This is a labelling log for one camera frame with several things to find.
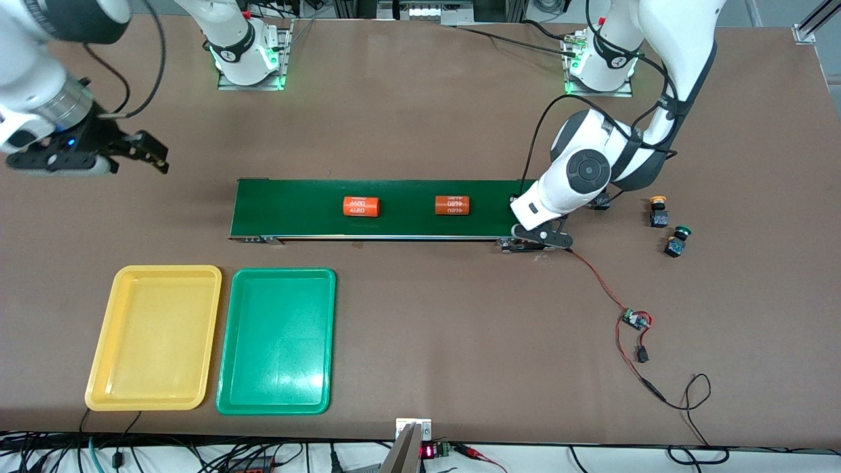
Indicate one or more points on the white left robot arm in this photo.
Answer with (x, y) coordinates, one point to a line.
(677, 39)

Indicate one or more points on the aluminium frame profile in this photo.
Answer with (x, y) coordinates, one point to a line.
(807, 31)

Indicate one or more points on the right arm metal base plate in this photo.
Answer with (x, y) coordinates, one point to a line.
(282, 72)

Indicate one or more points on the yellow push button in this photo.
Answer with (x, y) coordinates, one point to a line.
(659, 217)
(601, 203)

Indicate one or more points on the green plastic tray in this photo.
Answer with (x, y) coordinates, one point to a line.
(276, 355)

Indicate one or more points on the equipment rack behind table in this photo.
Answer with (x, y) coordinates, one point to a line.
(427, 12)

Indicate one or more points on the small black plug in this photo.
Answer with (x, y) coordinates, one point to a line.
(642, 355)

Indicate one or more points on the red clip lead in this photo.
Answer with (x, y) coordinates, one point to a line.
(476, 453)

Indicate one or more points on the yellow plastic tray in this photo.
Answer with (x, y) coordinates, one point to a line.
(154, 335)

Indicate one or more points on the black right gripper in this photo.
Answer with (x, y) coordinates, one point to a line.
(104, 136)

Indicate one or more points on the grey mount bar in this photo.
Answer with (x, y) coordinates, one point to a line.
(401, 456)

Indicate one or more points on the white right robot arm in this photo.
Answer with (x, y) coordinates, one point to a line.
(33, 66)

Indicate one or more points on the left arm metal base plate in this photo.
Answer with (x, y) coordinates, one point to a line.
(624, 92)

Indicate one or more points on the red LED display module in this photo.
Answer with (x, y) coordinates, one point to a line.
(428, 451)

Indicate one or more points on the silver mount bracket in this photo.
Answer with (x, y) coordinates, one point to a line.
(424, 427)

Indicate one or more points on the small green circuit board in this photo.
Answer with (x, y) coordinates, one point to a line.
(635, 319)

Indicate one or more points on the green conveyor belt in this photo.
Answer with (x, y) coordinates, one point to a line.
(394, 226)

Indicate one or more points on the orange 4680 cylinder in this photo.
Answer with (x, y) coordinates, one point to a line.
(361, 206)
(453, 205)

